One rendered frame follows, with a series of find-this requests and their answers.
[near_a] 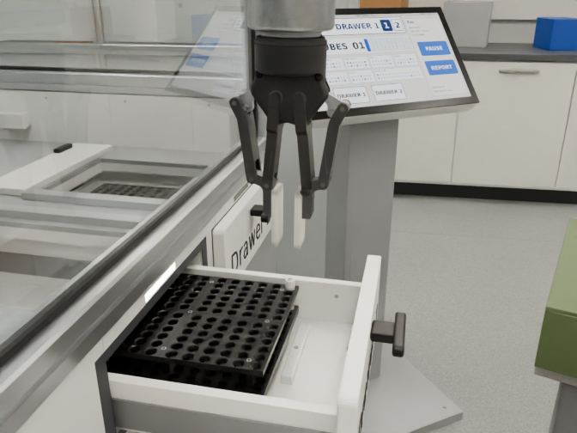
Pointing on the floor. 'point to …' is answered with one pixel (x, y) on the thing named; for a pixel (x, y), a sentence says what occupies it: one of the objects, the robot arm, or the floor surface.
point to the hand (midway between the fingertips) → (288, 216)
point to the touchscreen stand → (350, 212)
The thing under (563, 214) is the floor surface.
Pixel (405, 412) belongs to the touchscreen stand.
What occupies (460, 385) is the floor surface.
